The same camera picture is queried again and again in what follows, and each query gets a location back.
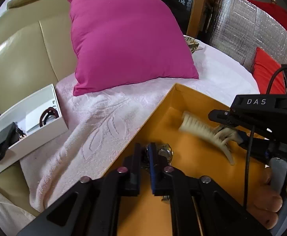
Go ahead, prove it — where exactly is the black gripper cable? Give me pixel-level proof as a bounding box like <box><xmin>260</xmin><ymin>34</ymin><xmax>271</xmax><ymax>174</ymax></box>
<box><xmin>243</xmin><ymin>64</ymin><xmax>287</xmax><ymax>207</ymax></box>

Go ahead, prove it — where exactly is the beige leather headboard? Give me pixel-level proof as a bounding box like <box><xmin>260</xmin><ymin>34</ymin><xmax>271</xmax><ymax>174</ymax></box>
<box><xmin>0</xmin><ymin>0</ymin><xmax>110</xmax><ymax>214</ymax></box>

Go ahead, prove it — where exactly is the white jewelry box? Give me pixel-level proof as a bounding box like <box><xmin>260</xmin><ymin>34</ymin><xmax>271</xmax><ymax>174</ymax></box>
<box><xmin>0</xmin><ymin>84</ymin><xmax>68</xmax><ymax>173</ymax></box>

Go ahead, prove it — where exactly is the wooden cabinet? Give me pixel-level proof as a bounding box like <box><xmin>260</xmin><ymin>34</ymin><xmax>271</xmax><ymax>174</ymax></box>
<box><xmin>161</xmin><ymin>0</ymin><xmax>213</xmax><ymax>37</ymax></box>

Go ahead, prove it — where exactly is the orange cardboard box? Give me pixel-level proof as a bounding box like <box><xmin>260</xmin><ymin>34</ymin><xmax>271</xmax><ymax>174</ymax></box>
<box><xmin>101</xmin><ymin>83</ymin><xmax>277</xmax><ymax>236</ymax></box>

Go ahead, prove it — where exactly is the person's right hand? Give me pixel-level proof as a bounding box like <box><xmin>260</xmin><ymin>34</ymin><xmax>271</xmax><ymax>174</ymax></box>
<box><xmin>247</xmin><ymin>167</ymin><xmax>283</xmax><ymax>230</ymax></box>

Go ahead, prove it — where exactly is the red cushion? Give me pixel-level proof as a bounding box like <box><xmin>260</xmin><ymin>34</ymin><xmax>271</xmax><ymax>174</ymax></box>
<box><xmin>252</xmin><ymin>47</ymin><xmax>285</xmax><ymax>94</ymax></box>

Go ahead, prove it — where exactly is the silver foil insulation sheet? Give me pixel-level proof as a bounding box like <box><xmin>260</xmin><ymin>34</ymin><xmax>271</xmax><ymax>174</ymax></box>
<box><xmin>207</xmin><ymin>0</ymin><xmax>287</xmax><ymax>71</ymax></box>

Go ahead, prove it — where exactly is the magenta pillow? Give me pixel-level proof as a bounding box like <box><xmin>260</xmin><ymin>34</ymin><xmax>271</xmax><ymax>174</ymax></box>
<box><xmin>68</xmin><ymin>0</ymin><xmax>198</xmax><ymax>96</ymax></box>

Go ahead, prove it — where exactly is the cream hair claw clip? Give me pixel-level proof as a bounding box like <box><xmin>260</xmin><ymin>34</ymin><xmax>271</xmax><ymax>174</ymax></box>
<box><xmin>179</xmin><ymin>111</ymin><xmax>243</xmax><ymax>165</ymax></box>

